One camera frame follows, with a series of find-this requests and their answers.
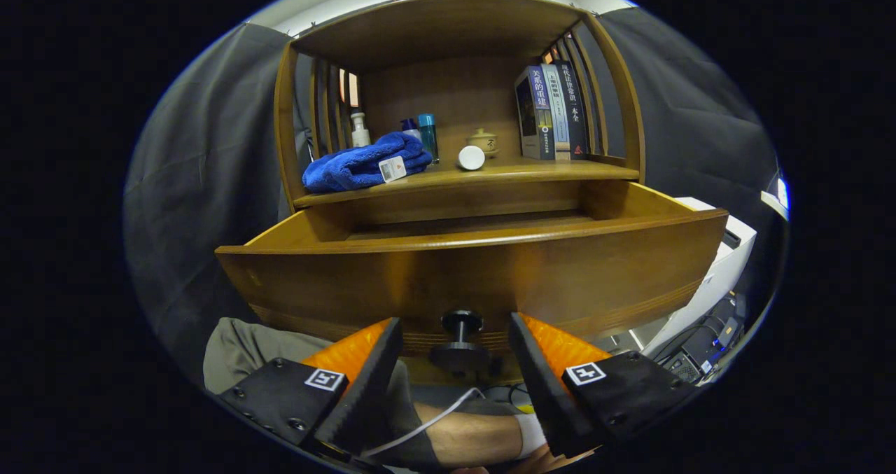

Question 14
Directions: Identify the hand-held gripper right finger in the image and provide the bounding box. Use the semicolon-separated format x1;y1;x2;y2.
508;312;694;459

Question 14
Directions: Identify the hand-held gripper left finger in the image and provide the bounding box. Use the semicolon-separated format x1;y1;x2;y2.
218;317;405;457

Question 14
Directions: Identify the black drawer knob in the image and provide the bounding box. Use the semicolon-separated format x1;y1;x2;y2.
428;310;491;373

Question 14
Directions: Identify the wooden drawer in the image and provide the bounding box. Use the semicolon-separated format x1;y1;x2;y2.
215;180;729;384

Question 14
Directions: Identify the wooden countertop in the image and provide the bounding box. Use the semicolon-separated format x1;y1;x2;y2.
294;155;640;209

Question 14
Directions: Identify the wooden cabinet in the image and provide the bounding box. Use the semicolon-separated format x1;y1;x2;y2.
273;0;646;240

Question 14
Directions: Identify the black electronic equipment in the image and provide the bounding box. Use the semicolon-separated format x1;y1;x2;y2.
661;295;746;384

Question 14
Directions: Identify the white side table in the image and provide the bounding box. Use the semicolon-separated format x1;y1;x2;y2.
640;196;758;356

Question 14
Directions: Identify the blue folded towel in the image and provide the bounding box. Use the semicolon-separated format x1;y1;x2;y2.
302;132;433;194

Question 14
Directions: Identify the beige lidded teacup with saucer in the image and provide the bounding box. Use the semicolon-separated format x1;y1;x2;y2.
468;128;501;158

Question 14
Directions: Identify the teal clear bottle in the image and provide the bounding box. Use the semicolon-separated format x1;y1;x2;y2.
418;113;440;163

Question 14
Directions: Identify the book with pale spine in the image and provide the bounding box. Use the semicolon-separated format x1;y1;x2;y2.
541;63;571;161

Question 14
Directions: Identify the book with blue spine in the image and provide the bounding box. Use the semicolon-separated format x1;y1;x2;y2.
514;66;556;160

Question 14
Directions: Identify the book with black spine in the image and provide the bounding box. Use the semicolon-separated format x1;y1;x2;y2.
553;60;589;160

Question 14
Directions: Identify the white cable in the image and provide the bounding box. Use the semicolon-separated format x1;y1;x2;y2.
360;387;484;459

